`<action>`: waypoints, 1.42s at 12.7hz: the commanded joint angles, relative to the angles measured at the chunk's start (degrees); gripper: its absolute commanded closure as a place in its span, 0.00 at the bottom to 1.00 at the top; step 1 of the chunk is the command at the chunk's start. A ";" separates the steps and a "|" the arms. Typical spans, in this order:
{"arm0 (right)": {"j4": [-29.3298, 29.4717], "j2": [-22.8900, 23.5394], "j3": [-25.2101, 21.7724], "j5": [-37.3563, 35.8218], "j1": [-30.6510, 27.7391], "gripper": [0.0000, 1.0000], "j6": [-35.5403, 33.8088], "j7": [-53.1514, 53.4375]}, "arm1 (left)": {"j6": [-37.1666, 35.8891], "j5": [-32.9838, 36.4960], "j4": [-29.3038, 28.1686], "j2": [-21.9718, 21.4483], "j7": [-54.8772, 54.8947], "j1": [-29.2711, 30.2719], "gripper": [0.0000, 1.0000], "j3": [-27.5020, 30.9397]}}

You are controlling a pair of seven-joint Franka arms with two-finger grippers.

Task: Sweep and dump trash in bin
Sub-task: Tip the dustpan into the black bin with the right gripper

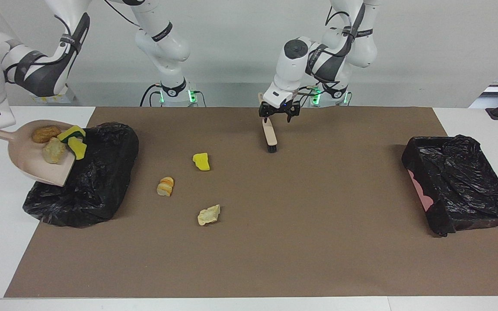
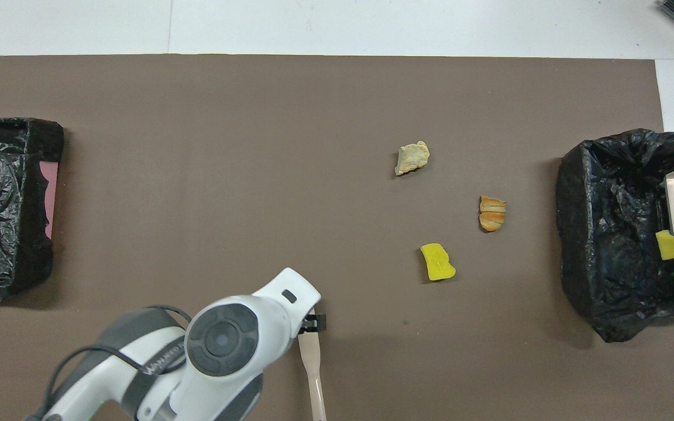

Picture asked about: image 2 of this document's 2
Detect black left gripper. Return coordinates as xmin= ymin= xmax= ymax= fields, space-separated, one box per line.
xmin=299 ymin=313 xmax=327 ymax=335

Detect beige brush black bristles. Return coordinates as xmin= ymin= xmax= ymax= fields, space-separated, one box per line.
xmin=298 ymin=333 xmax=327 ymax=421

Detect ribbed yellow sponge piece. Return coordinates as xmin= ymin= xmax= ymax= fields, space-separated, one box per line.
xmin=420 ymin=243 xmax=457 ymax=282

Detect bin lined black bag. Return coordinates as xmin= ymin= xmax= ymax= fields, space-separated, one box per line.
xmin=555 ymin=129 xmax=674 ymax=344

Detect brown table mat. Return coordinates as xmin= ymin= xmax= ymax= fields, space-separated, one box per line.
xmin=0 ymin=54 xmax=674 ymax=421

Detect pale bread chunk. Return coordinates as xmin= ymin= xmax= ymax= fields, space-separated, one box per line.
xmin=394 ymin=140 xmax=431 ymax=177

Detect striped croissant piece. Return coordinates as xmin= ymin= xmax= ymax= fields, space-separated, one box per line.
xmin=479 ymin=195 xmax=508 ymax=233

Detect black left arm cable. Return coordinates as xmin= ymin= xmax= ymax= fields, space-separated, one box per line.
xmin=24 ymin=304 xmax=194 ymax=421

